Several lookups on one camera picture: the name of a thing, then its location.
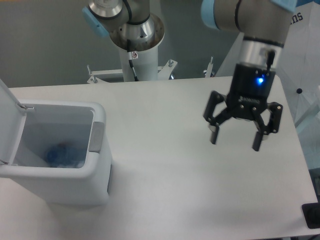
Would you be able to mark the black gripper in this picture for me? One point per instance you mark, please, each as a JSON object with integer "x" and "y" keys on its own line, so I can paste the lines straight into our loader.
{"x": 247, "y": 99}

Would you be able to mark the clear plastic water bottle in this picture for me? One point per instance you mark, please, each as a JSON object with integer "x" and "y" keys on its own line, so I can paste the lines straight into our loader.
{"x": 65, "y": 156}

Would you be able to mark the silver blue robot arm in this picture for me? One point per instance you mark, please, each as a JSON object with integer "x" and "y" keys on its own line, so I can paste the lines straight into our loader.
{"x": 264, "y": 24}

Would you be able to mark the white trash can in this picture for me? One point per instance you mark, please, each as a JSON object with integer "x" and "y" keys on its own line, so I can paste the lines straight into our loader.
{"x": 82, "y": 124}

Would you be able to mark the white trash can lid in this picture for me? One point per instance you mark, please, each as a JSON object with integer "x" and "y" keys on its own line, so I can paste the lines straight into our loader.
{"x": 13, "y": 116}

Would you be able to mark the black device at table edge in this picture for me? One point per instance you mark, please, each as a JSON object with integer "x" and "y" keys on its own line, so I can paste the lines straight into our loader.
{"x": 311, "y": 212}

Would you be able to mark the white metal base frame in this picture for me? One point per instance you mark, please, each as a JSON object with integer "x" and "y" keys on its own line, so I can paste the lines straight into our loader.
{"x": 150, "y": 71}

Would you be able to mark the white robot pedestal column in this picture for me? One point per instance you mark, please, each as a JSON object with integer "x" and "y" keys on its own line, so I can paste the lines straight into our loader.
{"x": 139, "y": 62}

